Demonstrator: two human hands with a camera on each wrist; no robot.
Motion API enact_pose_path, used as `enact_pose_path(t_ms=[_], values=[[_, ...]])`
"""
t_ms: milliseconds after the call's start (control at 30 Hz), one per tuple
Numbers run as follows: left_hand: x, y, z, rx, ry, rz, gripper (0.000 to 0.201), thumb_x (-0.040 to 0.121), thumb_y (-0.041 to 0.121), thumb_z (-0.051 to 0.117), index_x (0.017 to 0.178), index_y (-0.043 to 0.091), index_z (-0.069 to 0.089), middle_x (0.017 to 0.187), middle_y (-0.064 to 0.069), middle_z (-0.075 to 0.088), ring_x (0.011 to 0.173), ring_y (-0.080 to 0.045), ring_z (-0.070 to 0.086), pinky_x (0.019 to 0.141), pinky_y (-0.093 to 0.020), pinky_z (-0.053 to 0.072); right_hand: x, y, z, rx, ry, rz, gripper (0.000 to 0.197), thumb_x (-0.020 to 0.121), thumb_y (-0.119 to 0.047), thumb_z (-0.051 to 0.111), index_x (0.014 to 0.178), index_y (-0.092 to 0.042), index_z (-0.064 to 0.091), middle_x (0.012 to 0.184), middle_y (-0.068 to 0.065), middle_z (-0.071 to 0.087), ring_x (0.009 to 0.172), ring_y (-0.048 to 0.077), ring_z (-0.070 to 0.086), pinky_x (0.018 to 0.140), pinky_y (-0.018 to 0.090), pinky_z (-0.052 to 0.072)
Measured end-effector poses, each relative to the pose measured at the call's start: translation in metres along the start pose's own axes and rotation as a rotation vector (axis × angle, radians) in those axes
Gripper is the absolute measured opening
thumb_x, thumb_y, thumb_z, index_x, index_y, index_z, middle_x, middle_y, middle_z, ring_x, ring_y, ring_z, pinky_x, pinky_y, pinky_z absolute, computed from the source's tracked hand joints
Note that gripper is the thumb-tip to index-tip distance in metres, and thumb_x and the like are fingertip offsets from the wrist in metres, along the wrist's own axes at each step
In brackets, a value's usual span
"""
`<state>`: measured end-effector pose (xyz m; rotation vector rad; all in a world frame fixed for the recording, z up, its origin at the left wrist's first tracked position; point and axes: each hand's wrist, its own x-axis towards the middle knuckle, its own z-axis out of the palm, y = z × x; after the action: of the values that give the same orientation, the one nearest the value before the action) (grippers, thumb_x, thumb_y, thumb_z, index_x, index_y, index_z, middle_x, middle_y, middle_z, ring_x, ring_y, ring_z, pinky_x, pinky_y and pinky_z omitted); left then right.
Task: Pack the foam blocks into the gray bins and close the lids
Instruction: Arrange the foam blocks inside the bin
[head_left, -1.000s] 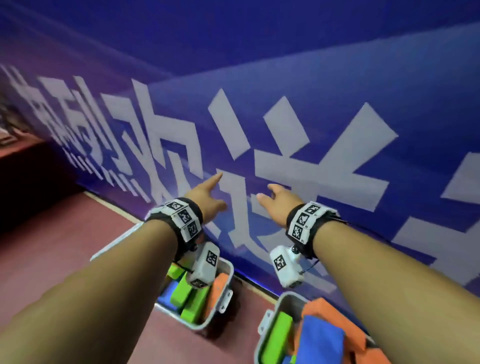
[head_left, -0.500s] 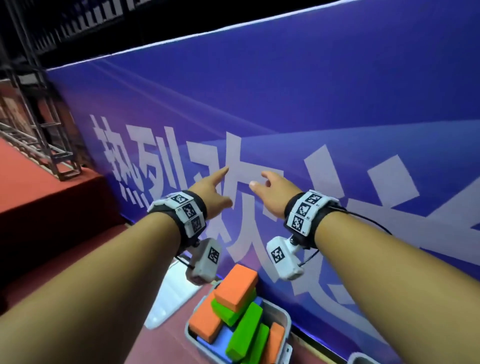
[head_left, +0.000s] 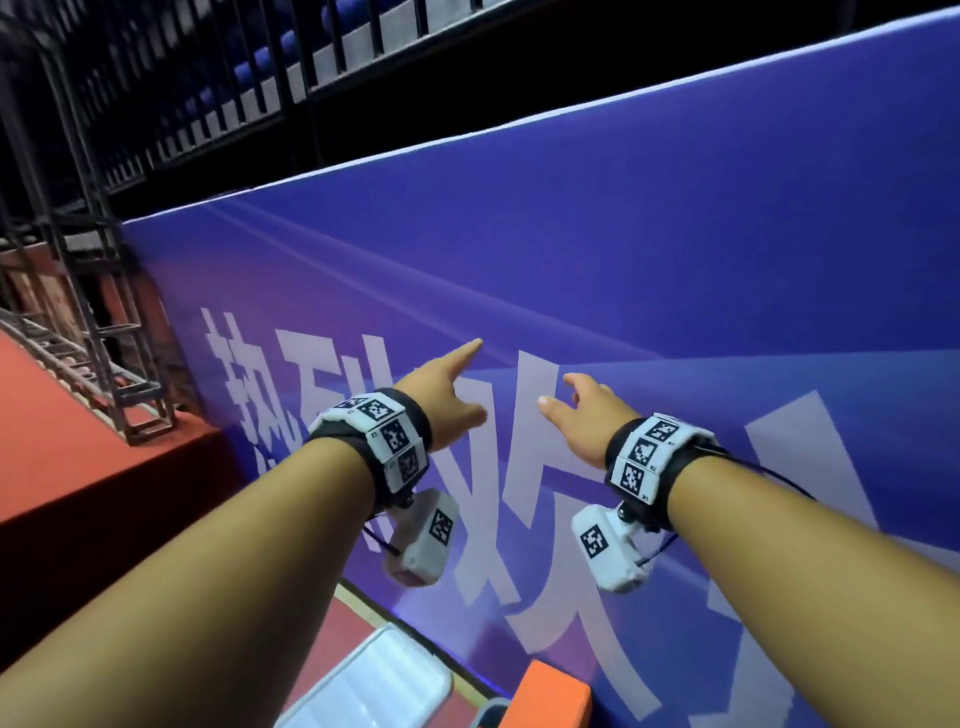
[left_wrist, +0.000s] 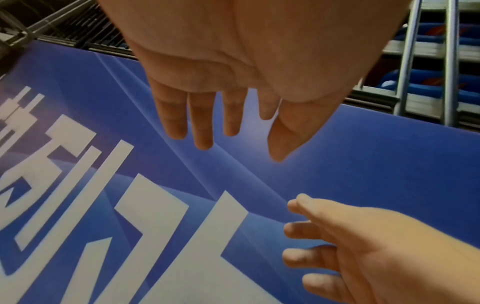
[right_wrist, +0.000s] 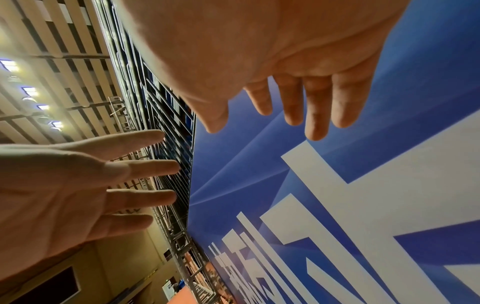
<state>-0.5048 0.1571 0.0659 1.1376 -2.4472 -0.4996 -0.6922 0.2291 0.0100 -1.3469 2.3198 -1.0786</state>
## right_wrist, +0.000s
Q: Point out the large blue printed banner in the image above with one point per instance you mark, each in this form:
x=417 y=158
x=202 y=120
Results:
x=412 y=89

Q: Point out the person's left hand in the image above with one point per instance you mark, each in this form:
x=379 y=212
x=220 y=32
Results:
x=48 y=193

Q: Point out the person's right hand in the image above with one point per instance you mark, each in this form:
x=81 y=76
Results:
x=262 y=44

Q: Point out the ceiling light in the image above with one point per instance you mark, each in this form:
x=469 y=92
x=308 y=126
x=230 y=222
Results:
x=30 y=92
x=9 y=65
x=57 y=124
x=43 y=107

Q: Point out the grey metal scaffold frame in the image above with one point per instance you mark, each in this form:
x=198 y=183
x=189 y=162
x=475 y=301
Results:
x=165 y=115

